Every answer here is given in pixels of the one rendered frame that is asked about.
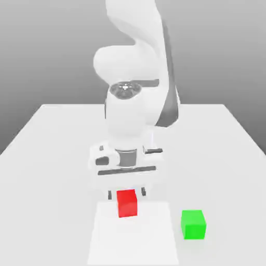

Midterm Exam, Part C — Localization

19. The small green cube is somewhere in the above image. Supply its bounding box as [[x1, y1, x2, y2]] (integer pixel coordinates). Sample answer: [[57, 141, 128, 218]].
[[180, 209, 207, 241]]

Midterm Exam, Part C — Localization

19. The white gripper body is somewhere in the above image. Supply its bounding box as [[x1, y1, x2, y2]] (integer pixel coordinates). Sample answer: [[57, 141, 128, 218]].
[[96, 164, 160, 192]]

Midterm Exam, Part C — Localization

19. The small red cube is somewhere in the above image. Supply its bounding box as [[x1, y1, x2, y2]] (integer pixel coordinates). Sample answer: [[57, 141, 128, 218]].
[[116, 189, 138, 219]]

